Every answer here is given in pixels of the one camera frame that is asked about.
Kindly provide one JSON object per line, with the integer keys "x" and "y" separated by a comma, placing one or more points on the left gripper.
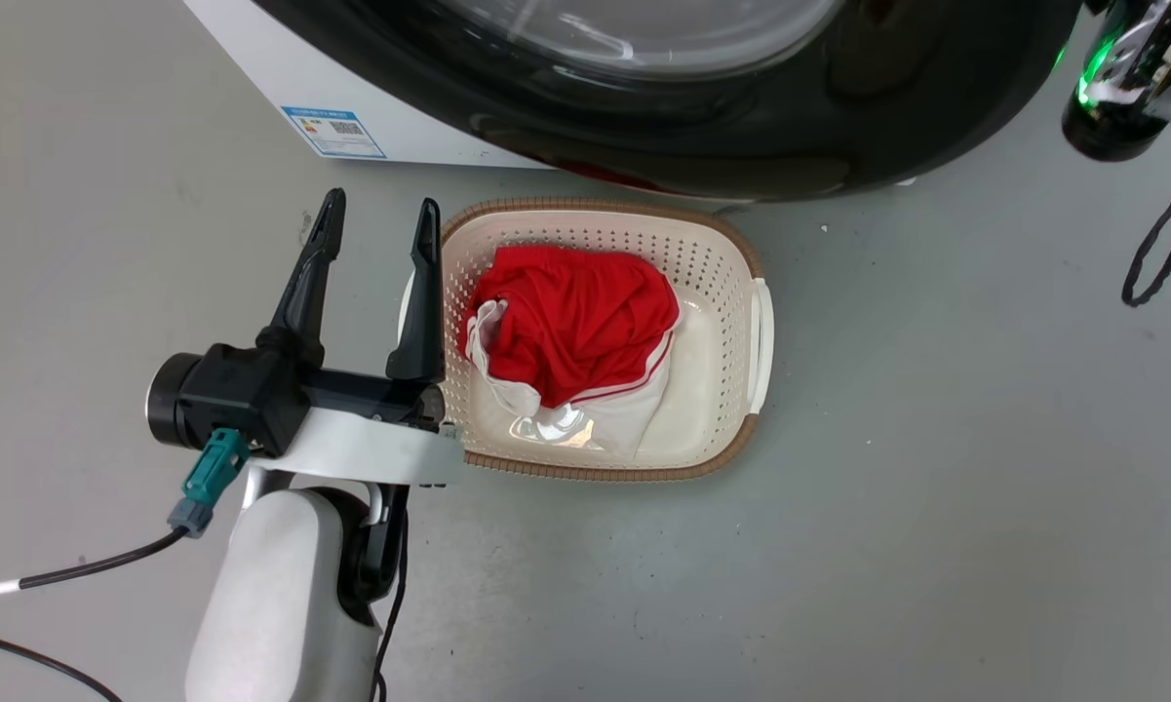
{"x": 370, "y": 448}

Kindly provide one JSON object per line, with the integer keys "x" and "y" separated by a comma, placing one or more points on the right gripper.
{"x": 1146, "y": 49}

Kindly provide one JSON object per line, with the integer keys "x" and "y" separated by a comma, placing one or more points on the black round washing machine door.
{"x": 741, "y": 127}

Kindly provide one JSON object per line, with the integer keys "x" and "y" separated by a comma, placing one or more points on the white washing machine body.
{"x": 253, "y": 58}

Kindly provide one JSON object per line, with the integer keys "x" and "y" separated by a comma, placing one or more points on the blue white energy label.
{"x": 334, "y": 132}

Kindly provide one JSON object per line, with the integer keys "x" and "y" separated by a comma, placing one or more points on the red and white garment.
{"x": 575, "y": 322}

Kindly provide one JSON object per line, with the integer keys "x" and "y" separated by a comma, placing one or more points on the cream perforated laundry basket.
{"x": 712, "y": 409}

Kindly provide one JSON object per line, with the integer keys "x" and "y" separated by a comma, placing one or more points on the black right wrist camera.
{"x": 1107, "y": 132}

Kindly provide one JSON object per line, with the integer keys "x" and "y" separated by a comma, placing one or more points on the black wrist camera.
{"x": 1107, "y": 132}
{"x": 234, "y": 395}

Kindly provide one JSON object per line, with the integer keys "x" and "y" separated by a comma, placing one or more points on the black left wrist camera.
{"x": 234, "y": 395}

